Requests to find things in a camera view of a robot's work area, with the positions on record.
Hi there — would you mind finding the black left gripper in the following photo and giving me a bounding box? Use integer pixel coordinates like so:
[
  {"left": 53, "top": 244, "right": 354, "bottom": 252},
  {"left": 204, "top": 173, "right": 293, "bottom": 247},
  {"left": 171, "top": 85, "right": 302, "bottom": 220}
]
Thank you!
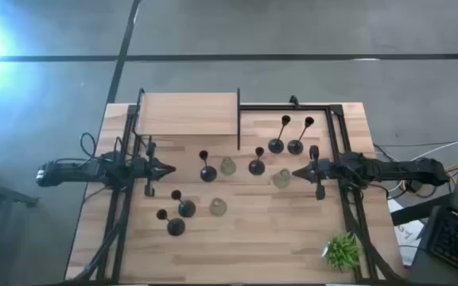
[{"left": 134, "top": 141, "right": 177, "bottom": 198}]

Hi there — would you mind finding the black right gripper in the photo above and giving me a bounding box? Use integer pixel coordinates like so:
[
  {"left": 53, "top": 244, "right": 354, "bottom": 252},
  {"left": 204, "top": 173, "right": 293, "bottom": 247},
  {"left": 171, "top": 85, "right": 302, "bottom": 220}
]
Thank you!
[{"left": 290, "top": 145, "right": 336, "bottom": 201}]

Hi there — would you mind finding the ribbed clear glass candle holder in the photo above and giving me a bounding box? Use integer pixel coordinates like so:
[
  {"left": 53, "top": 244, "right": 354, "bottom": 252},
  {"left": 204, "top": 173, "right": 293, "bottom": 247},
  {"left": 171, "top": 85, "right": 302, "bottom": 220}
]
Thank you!
[
  {"left": 272, "top": 168, "right": 293, "bottom": 190},
  {"left": 219, "top": 156, "right": 237, "bottom": 176},
  {"left": 208, "top": 197, "right": 228, "bottom": 218}
]

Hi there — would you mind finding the black metal candlestick holder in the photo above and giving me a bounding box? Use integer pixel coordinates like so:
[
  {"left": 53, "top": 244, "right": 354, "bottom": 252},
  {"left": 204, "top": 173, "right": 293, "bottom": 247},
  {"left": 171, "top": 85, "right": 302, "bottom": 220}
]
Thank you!
[
  {"left": 156, "top": 209, "right": 186, "bottom": 238},
  {"left": 267, "top": 114, "right": 292, "bottom": 155},
  {"left": 170, "top": 189, "right": 196, "bottom": 218},
  {"left": 286, "top": 116, "right": 316, "bottom": 156},
  {"left": 247, "top": 146, "right": 266, "bottom": 176},
  {"left": 198, "top": 149, "right": 218, "bottom": 184}
]

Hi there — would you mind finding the small green artificial plant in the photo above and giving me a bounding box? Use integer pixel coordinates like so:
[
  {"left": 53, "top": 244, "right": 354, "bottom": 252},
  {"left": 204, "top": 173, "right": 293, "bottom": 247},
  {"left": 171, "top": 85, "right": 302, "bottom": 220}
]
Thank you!
[{"left": 322, "top": 232, "right": 362, "bottom": 273}]

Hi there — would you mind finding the black power adapter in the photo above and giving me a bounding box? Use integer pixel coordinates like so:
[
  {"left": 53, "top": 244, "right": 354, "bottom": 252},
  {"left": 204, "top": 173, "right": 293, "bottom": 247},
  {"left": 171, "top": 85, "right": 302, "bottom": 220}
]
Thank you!
[{"left": 406, "top": 178, "right": 424, "bottom": 194}]

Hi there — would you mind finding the white paper sheet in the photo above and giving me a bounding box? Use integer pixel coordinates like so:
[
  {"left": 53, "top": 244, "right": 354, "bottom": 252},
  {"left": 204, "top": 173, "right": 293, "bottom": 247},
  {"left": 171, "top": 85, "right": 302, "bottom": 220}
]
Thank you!
[{"left": 387, "top": 198, "right": 425, "bottom": 267}]

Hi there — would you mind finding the black laptop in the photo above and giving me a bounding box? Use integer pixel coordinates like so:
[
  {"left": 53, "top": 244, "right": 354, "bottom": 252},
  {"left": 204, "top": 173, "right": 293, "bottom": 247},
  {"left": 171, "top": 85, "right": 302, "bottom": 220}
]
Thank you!
[{"left": 427, "top": 114, "right": 458, "bottom": 281}]

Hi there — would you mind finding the wooden shelf black frame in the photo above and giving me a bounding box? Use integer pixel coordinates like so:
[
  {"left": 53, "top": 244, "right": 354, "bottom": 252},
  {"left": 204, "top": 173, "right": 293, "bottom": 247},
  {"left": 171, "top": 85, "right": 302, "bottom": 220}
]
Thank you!
[{"left": 131, "top": 87, "right": 242, "bottom": 152}]

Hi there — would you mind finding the black metal table frame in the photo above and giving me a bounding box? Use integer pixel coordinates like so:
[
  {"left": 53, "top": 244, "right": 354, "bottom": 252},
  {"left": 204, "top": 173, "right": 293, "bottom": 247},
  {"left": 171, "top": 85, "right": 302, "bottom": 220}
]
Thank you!
[{"left": 64, "top": 102, "right": 409, "bottom": 285}]

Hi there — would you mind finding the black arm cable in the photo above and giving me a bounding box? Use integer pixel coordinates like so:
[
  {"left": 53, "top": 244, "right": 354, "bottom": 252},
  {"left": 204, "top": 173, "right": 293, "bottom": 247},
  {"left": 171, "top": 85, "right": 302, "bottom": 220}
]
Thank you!
[{"left": 79, "top": 132, "right": 99, "bottom": 160}]

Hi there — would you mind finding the white cable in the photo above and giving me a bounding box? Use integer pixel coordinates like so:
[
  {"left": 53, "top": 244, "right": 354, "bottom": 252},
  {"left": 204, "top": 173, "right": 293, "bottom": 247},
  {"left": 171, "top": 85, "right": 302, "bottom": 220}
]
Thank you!
[{"left": 409, "top": 137, "right": 458, "bottom": 162}]

